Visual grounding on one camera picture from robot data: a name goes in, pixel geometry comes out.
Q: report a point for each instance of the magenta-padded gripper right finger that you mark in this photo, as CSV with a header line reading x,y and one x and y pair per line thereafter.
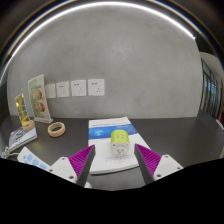
x,y
156,163

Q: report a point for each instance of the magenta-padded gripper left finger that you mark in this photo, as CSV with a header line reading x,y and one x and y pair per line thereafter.
x,y
75,165

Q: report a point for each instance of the green and white charger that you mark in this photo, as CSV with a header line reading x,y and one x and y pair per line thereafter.
x,y
120,140

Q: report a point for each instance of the beige tape roll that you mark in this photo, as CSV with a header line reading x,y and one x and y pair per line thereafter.
x,y
50,130

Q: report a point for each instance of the white and blue book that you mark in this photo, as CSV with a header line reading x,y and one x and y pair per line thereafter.
x,y
103,133

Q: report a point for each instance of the grey printed booklet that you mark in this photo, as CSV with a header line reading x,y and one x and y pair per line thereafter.
x,y
21,138

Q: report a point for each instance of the large acrylic menu sign stand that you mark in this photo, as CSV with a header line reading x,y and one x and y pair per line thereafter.
x,y
38,98

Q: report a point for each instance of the ceiling light strip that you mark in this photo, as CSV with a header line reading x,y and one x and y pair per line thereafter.
x,y
110,4

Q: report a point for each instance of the white wall socket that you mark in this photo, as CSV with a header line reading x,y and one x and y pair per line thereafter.
x,y
78,88
63,89
96,87

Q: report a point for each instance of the blank white wall plate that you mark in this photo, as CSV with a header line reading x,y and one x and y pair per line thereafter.
x,y
50,91

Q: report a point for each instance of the glass door wall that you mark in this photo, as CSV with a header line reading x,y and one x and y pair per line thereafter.
x,y
210,93

